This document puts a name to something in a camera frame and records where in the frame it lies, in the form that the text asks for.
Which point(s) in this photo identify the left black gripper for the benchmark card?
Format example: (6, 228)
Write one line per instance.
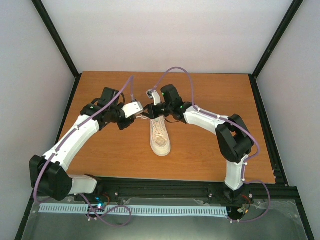
(123, 126)

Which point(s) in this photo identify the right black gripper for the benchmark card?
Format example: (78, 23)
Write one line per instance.
(151, 111)

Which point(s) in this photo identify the white shoelace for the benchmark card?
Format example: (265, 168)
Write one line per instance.
(140, 116)

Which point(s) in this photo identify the white sneaker shoe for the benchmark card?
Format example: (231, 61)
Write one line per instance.
(159, 137)

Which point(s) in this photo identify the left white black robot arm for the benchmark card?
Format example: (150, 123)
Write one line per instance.
(48, 173)

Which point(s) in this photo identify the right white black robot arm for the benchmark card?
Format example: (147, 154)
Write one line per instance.
(233, 137)

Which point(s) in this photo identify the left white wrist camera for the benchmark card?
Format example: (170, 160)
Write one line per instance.
(132, 109)

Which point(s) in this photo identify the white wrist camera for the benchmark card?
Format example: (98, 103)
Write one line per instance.
(132, 109)
(153, 95)

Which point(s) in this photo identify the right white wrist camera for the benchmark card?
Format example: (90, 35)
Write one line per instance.
(153, 95)

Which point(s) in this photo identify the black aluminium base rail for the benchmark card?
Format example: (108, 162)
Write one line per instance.
(118, 189)

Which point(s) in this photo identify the left black frame post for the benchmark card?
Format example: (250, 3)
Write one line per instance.
(46, 19)

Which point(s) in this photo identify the black frame post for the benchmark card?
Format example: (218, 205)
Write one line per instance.
(46, 19)
(284, 24)

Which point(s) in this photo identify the light blue slotted cable duct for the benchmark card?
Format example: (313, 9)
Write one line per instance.
(136, 210)

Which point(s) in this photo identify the right black frame post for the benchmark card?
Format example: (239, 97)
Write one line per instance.
(284, 24)

